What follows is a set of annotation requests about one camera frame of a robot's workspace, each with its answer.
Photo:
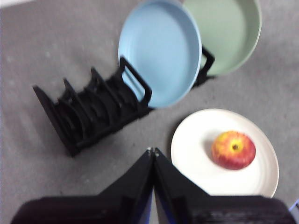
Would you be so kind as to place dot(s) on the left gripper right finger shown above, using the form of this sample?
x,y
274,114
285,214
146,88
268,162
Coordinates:
x,y
198,210

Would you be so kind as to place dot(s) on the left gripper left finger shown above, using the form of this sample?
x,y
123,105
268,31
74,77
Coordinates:
x,y
112,205

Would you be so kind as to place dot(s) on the pale cream round plate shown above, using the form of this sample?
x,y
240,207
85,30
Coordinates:
x,y
194,154

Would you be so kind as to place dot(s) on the red apple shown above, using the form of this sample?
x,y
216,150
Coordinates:
x,y
233,150

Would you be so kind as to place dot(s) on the black plate rack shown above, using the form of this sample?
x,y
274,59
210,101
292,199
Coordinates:
x,y
93,121

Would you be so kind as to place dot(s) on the blue round plate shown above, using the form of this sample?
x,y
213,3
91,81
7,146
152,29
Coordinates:
x,y
163,53

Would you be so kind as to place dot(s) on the green round plate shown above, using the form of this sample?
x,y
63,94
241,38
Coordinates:
x,y
224,35

